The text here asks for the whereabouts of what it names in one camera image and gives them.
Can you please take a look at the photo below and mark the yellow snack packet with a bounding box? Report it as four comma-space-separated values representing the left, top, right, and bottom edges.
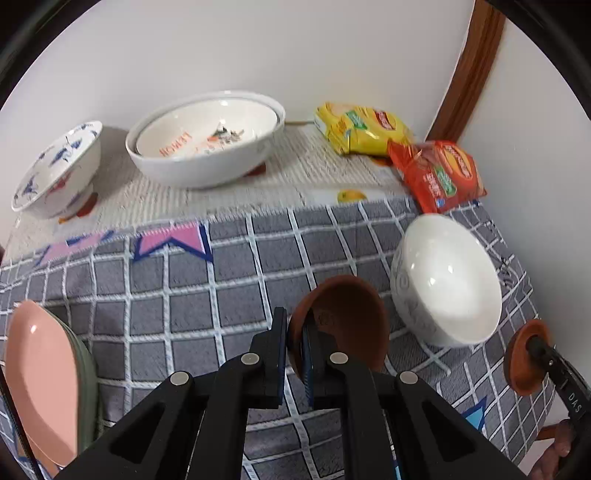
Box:
315, 102, 414, 158

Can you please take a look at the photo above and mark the white bowl with orange print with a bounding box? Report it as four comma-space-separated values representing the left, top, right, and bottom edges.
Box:
135, 99, 280, 158

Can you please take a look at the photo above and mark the small brown bowl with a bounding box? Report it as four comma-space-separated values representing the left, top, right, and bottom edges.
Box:
287, 275, 391, 384
503, 319, 555, 397

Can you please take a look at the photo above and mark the grey checkered cloth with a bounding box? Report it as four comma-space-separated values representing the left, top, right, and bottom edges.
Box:
0, 196, 557, 480

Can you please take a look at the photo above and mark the green square plate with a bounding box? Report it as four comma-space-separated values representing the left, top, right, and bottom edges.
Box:
55, 314, 99, 462

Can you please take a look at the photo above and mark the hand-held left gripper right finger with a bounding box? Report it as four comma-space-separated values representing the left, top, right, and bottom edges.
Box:
301, 314, 528, 480

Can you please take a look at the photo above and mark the red snack packet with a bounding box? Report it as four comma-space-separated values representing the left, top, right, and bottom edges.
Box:
388, 140, 488, 214

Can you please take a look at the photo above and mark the blue patterned white bowl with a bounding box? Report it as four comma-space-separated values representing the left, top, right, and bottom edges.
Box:
11, 121, 103, 219

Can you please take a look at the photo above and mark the brown wooden door frame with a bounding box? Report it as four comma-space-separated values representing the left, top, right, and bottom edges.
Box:
425, 0, 507, 144

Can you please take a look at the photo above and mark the person's right hand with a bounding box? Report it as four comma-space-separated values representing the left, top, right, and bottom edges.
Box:
529, 418, 585, 480

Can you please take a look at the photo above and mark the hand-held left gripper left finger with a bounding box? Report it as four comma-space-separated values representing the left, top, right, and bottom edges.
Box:
55, 307, 290, 480

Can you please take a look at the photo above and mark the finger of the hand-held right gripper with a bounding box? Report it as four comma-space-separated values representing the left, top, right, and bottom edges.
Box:
527, 338, 568, 391

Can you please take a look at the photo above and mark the plain white bowl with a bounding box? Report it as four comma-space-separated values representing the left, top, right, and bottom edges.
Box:
390, 213, 503, 348

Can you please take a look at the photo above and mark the pink square plate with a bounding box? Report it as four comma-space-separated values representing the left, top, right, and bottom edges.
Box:
4, 299, 82, 468

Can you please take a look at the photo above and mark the large white bowl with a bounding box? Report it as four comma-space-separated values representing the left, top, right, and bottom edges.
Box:
126, 91, 286, 188

